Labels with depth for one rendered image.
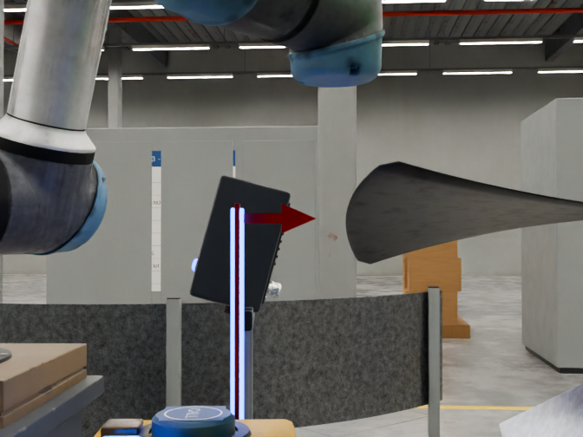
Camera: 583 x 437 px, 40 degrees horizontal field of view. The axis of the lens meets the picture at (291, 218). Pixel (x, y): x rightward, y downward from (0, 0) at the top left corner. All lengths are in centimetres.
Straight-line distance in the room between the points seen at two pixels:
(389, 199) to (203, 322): 187
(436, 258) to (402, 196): 823
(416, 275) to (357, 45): 822
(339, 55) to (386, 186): 11
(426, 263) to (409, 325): 601
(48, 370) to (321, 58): 42
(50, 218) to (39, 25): 20
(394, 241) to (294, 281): 604
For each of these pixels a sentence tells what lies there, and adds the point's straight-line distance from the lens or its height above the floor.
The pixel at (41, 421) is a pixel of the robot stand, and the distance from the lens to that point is 79.
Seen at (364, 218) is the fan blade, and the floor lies 118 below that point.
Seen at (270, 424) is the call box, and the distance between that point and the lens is 42.
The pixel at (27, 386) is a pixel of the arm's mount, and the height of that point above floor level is 103.
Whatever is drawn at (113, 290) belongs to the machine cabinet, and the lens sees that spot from 705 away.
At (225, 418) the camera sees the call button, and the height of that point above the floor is 108.
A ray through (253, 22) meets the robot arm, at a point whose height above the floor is 131.
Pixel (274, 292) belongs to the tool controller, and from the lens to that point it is 125.
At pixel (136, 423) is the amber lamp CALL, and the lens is 40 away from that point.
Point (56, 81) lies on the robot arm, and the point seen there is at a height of 133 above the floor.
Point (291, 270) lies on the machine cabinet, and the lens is 675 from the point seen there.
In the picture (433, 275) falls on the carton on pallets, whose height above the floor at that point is 68.
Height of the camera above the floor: 117
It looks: 1 degrees up
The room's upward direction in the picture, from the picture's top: straight up
